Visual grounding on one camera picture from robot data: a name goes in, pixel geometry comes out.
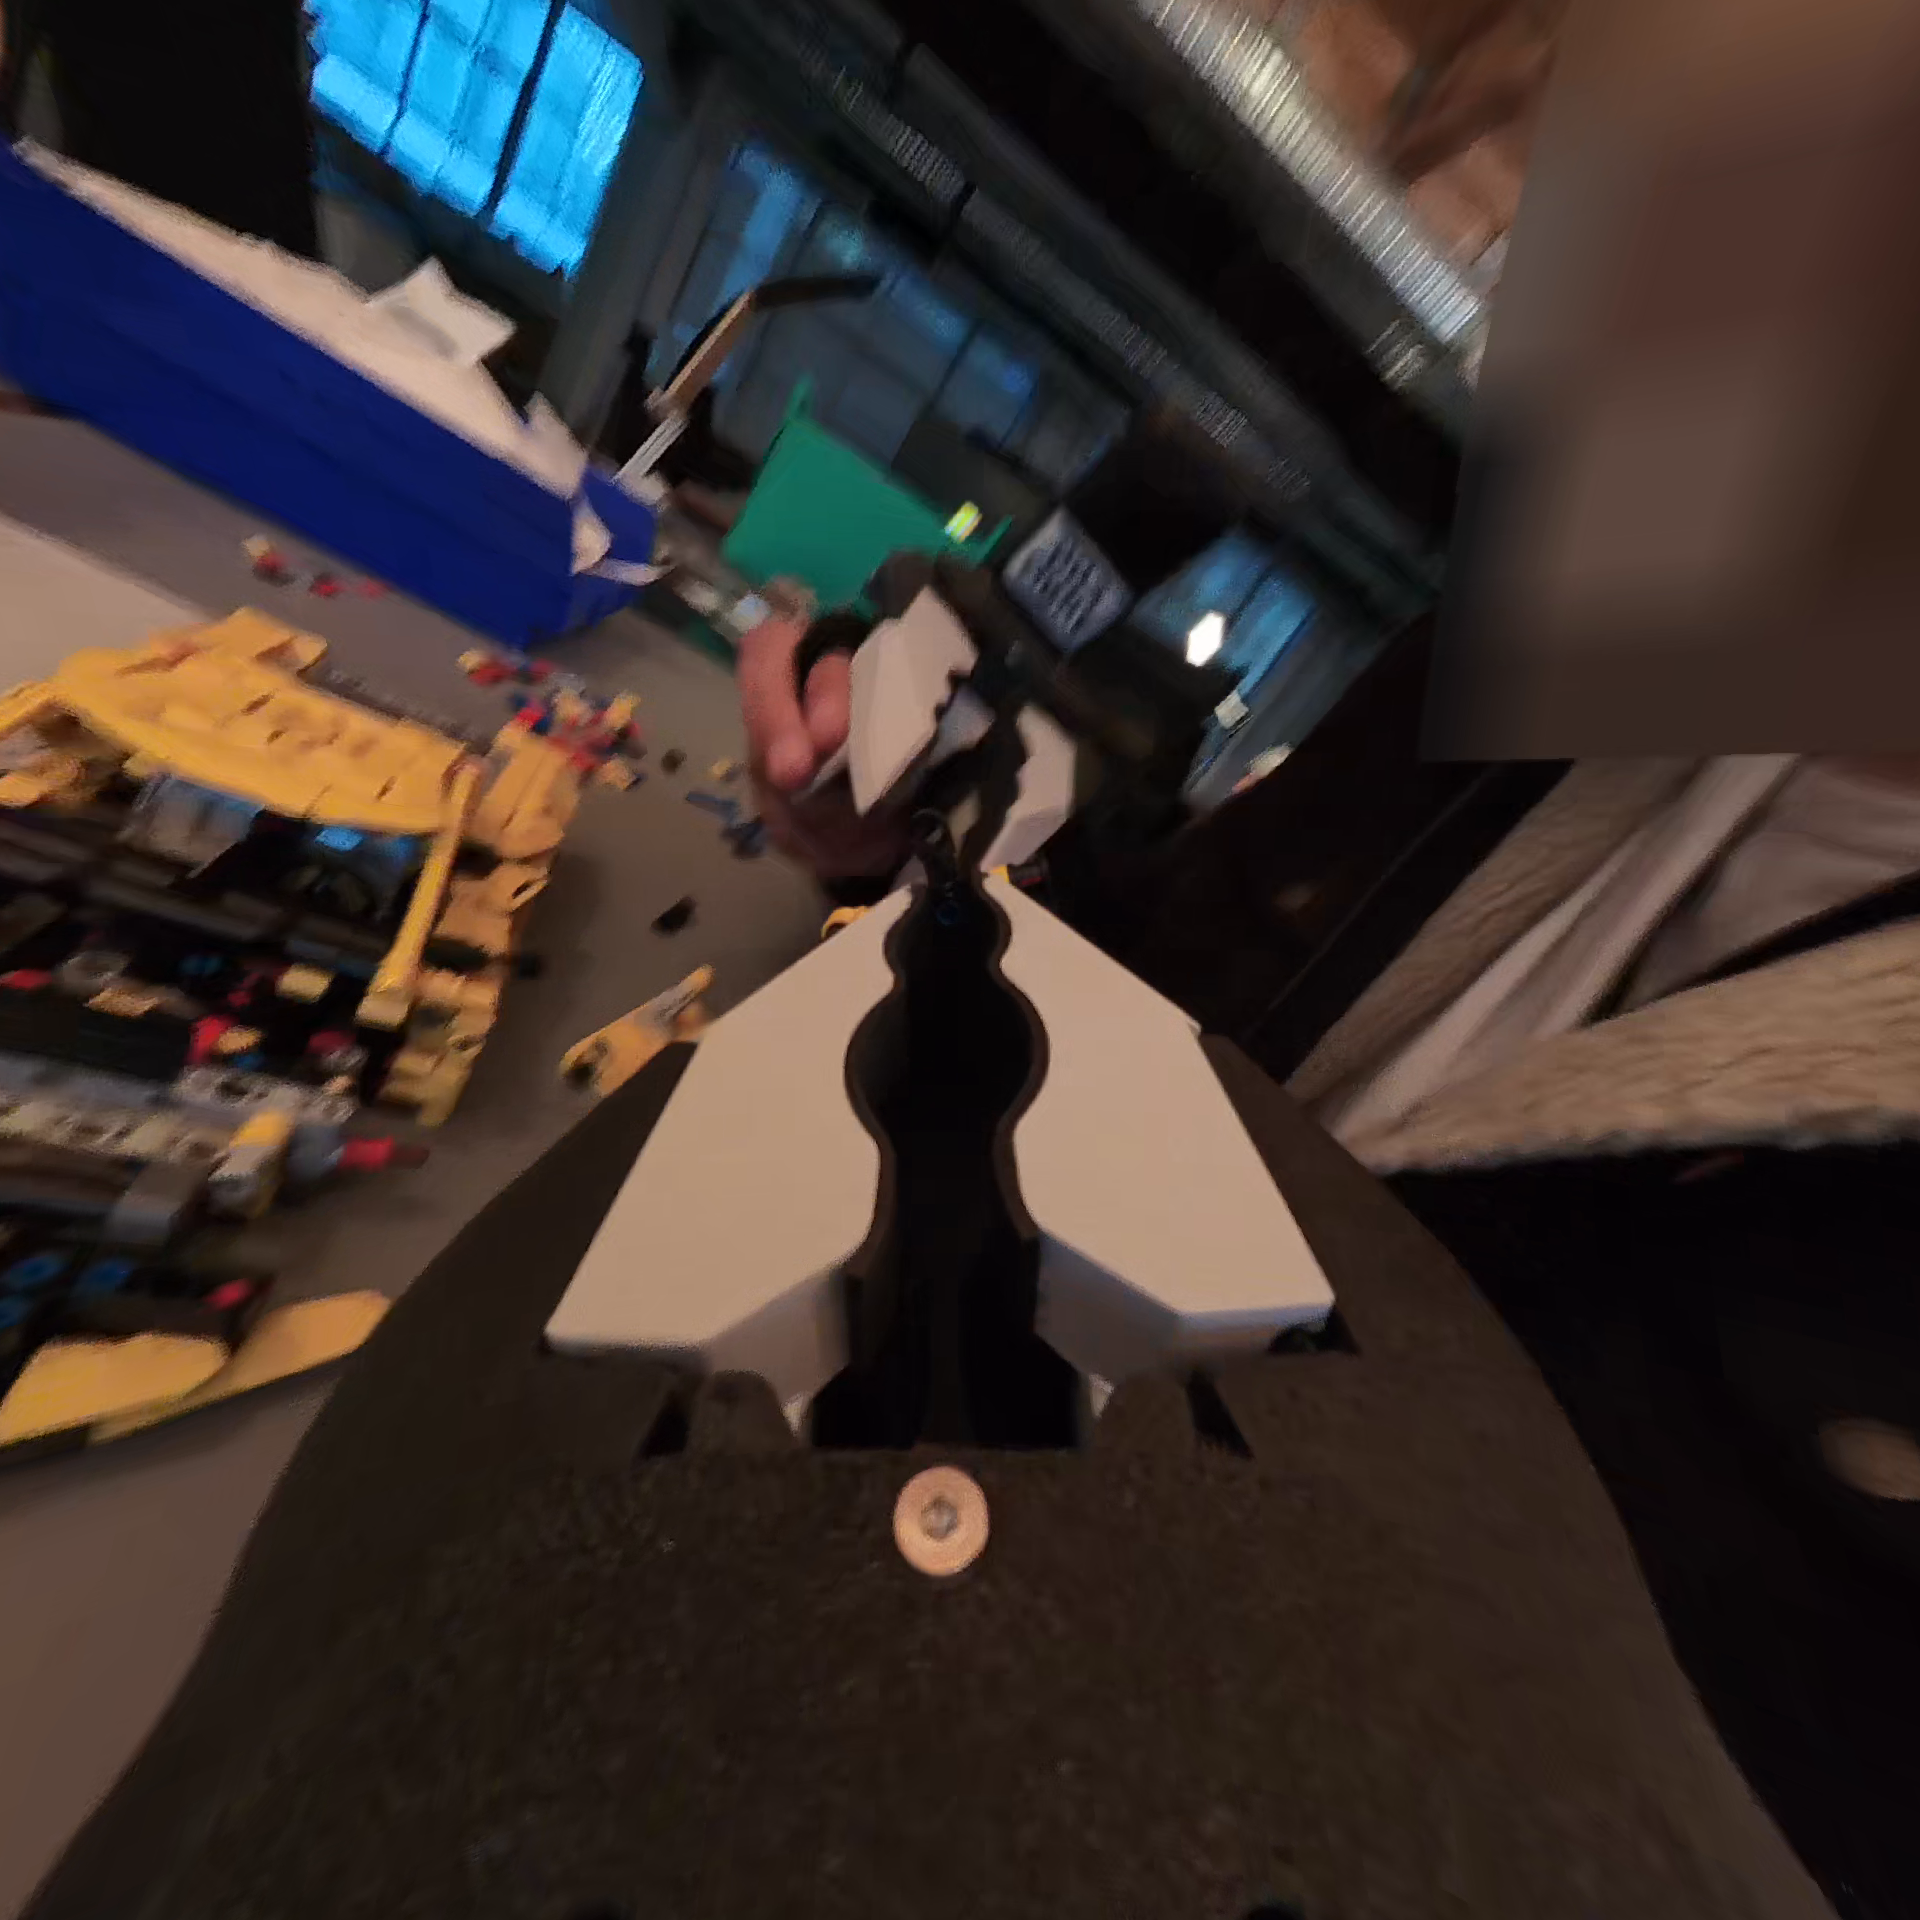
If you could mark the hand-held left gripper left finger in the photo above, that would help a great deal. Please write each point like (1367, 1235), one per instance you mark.
(722, 1201)

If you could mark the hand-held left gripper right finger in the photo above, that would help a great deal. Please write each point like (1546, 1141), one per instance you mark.
(1172, 1201)

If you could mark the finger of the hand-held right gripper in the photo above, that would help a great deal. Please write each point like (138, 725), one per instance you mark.
(1036, 797)
(902, 705)

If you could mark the small black brick pin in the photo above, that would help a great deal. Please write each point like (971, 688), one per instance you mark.
(943, 870)

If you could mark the small yellow brick subassembly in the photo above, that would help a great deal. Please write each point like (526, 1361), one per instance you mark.
(638, 1037)

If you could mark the pile of coloured brick pins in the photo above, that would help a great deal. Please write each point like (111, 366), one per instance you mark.
(601, 720)

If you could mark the yellow brick car model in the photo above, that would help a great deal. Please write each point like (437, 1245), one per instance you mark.
(226, 781)

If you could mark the black-headed desk lamp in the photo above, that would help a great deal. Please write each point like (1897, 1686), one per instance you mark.
(705, 359)

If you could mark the grey desk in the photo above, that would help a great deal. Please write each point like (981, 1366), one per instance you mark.
(149, 1576)

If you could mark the person's right hand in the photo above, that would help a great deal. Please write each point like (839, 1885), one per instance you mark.
(781, 751)

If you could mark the green board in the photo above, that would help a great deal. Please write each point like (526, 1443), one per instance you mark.
(827, 511)

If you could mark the large glass partition window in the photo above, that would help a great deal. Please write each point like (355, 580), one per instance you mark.
(931, 347)

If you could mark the black pipe bundle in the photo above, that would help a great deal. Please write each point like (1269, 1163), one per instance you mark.
(1050, 225)

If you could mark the person's legs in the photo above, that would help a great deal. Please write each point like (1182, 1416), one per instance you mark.
(1682, 1500)

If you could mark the white printed paper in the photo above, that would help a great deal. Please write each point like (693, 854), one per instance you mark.
(422, 347)

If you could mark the small red black brick cluster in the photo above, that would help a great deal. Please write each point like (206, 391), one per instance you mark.
(300, 571)

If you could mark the blue plastic bin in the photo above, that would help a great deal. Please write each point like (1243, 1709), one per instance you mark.
(300, 435)

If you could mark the blue-lit paned window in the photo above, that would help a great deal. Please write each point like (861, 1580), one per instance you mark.
(482, 120)

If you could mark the silver air duct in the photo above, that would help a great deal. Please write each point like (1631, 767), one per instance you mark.
(1321, 150)

